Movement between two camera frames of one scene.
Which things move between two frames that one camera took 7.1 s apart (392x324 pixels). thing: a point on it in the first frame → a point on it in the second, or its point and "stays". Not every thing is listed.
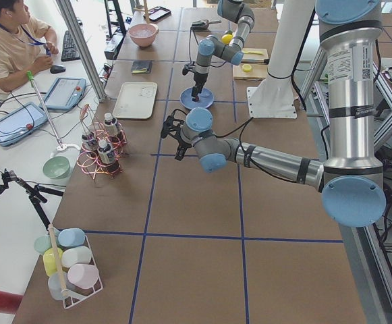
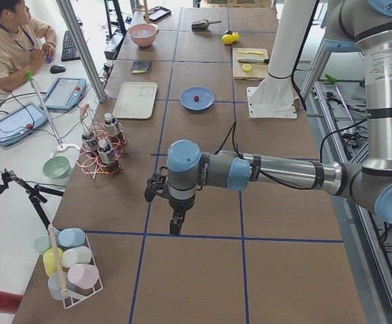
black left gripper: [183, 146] → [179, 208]
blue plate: [206, 98] stays
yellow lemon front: [226, 38] stays
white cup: [75, 255] stays
